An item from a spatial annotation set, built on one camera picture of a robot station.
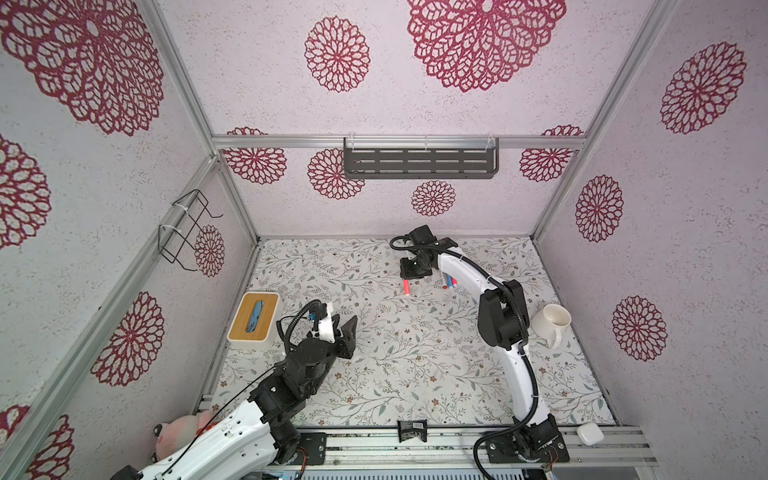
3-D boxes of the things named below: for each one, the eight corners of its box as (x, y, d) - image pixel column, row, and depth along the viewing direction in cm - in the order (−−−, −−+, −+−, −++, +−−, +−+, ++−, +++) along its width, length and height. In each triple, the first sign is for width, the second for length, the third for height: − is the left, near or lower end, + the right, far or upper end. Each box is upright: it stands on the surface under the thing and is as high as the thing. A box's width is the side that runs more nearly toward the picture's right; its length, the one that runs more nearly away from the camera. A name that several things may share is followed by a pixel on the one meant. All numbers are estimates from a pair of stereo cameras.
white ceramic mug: (525, 338, 95) (534, 326, 89) (536, 311, 102) (546, 298, 95) (551, 352, 92) (563, 340, 86) (561, 324, 99) (573, 311, 92)
